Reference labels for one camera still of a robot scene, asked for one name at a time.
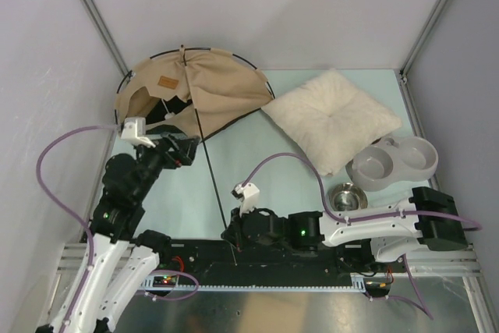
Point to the aluminium frame post left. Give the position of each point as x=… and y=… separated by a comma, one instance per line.
x=105, y=35

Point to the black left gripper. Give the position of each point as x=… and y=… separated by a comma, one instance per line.
x=183, y=155

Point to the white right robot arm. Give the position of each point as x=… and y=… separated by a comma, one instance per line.
x=427, y=219

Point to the aluminium frame post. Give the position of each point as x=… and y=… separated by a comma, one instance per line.
x=434, y=17
x=105, y=35

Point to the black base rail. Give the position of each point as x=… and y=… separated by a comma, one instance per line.
x=216, y=265

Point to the grey double pet bowl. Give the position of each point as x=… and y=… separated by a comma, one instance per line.
x=393, y=159

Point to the cream fluffy cushion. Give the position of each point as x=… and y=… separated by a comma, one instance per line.
x=331, y=120

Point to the tan fabric pet tent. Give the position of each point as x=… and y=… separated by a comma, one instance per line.
x=195, y=91

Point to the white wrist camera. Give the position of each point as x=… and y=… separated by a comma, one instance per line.
x=248, y=196
x=133, y=132

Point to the aluminium frame post right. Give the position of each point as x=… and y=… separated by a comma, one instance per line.
x=434, y=17

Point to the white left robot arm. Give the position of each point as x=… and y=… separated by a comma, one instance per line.
x=117, y=260

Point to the stainless steel bowl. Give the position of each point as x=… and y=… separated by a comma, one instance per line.
x=347, y=197

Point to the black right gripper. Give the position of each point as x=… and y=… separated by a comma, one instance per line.
x=235, y=235

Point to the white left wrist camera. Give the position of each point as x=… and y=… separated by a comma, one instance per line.
x=133, y=132

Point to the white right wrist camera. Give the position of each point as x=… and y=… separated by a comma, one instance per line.
x=248, y=196

